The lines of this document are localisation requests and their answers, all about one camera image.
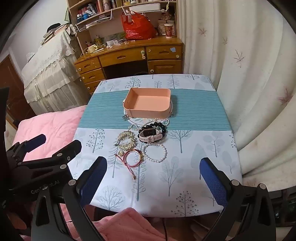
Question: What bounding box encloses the pearl necklace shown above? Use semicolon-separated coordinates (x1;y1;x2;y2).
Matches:
128;118;171;131

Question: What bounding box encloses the white leaf print curtain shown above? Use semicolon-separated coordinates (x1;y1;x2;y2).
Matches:
177;0;296;186

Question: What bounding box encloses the black bead bracelet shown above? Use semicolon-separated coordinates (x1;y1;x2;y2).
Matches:
141;122;167;135

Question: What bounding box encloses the red string bracelet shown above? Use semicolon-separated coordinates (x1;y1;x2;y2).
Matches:
114;149;146;181

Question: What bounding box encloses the row of books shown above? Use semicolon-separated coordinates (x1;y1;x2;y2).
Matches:
77;0;123;17

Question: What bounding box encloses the stack of books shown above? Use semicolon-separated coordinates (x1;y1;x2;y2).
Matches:
42;23;70;45

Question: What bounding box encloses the pink smartwatch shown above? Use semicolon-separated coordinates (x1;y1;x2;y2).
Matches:
138;128;163;142

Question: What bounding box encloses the white storage box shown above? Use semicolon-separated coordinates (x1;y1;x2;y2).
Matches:
128;2;162;14

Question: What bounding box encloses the gold leaf hair comb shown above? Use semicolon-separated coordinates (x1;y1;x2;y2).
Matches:
117;130;136;141
114;139;137;151

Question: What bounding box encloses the pearl bracelet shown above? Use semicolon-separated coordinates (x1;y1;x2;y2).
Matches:
142;143;167;163

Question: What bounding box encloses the red plastic bag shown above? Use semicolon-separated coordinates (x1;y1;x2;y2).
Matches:
121;11;158;40

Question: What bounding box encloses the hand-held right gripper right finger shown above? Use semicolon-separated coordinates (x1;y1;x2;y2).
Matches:
199;157;277;241

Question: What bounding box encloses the pink quilt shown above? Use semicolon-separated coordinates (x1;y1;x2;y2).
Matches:
11;105;88;163

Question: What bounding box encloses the black cable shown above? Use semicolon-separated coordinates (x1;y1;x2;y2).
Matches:
162;217;168;241

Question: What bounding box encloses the pink fleece cloth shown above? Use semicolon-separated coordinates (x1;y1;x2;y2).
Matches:
66;207;169;241

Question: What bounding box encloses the white lace cover cloth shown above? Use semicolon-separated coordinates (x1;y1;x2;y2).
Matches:
21;28;89;115

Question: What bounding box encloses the brown wooden door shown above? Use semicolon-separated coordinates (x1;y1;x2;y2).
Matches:
0;54;35;130

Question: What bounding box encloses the wooden desk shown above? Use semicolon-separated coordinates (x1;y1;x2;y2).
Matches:
74;37;183;94

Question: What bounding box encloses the pink plastic box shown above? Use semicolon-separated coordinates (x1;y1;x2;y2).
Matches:
122;87;172;118

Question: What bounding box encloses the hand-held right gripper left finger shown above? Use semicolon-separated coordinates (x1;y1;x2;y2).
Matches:
30;156;108;241

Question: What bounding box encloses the wooden desk hutch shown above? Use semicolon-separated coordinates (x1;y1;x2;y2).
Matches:
67;0;179;43

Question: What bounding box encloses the tree print tablecloth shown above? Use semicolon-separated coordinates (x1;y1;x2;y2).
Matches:
73;74;243;218

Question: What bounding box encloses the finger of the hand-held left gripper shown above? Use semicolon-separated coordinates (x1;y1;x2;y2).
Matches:
6;134;47;163
14;139;82;179

